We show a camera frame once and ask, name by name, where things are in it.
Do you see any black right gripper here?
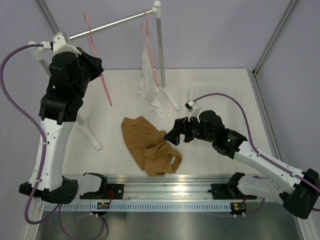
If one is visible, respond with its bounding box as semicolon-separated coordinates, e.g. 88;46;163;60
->
164;112;215;146

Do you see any brown tank top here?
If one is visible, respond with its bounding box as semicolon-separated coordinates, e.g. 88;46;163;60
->
121;116;183;177

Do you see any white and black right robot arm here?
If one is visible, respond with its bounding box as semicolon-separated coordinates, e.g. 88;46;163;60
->
164;110;320;219

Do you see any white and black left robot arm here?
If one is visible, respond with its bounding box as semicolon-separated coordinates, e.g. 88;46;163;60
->
19;47;103;204

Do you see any white tank top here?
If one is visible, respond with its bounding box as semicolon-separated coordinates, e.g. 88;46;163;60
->
136;47;169;120

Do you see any silver white clothes rack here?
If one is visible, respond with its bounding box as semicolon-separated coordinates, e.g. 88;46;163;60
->
31;0;181;150

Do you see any clear plastic basket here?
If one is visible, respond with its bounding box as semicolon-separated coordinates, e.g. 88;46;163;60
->
188;82;247;136

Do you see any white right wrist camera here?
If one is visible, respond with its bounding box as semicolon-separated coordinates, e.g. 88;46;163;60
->
184;100;201;122

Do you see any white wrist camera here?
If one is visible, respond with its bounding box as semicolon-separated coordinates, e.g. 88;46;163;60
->
41;31;82;56
184;100;201;122

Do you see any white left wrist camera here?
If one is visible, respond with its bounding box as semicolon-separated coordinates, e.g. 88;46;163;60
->
41;31;82;56

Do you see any aluminium mounting rail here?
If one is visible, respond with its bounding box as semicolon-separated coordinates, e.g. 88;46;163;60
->
34;173;266;202

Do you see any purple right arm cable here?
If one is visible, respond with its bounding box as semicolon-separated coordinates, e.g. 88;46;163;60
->
193;92;320;193

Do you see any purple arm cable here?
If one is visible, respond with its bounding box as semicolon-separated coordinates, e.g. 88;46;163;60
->
0;43;63;225
193;92;320;193

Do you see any pink wire hanger with white top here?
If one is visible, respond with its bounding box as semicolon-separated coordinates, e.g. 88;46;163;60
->
140;9;160;87

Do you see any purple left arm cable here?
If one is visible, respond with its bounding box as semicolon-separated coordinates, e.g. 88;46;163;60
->
0;43;63;225

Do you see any purple floor cable loop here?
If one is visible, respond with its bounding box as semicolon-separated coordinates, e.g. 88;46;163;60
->
58;202;109;238

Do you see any white slotted cable duct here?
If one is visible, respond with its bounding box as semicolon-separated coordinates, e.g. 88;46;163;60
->
43;201;232;212

